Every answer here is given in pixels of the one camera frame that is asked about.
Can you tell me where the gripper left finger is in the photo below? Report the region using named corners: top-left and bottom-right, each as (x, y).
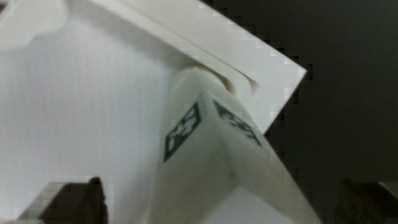
top-left (17, 177), bottom-right (108, 224)

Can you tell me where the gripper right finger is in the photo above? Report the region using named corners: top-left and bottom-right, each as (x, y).
top-left (334, 179), bottom-right (398, 224)

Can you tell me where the white desk leg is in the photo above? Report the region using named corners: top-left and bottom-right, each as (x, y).
top-left (0, 0), bottom-right (69, 52)
top-left (147, 66), bottom-right (323, 224)

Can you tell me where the white desk top tray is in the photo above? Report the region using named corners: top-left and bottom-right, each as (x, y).
top-left (0, 0), bottom-right (305, 224)

